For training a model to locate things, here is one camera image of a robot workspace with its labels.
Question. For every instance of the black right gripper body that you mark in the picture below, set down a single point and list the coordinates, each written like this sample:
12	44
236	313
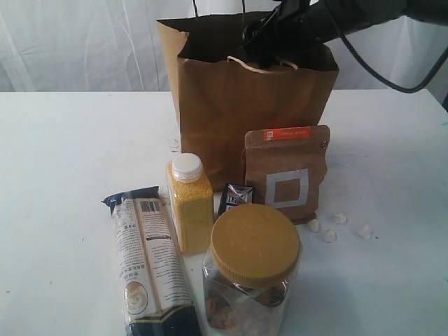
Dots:
292	27

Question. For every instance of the brown pouch orange label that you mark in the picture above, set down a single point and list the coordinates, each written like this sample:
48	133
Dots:
286	167

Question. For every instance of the yellow millet plastic bottle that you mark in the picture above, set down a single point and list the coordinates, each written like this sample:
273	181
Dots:
192	203

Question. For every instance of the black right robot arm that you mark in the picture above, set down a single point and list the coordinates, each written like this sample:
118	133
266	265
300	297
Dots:
350	16

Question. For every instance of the brown paper bag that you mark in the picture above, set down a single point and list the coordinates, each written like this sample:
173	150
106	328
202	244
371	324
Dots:
219	97

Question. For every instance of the small dark blue sachet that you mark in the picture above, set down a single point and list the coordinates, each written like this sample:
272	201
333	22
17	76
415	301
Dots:
234	195

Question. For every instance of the white backdrop curtain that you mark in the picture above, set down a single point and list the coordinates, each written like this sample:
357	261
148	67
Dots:
114	45

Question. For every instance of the clear jar yellow lid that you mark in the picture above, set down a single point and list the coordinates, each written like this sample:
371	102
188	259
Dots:
249	269

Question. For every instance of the noodle pack black ends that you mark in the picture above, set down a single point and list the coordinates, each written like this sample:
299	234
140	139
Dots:
156	295

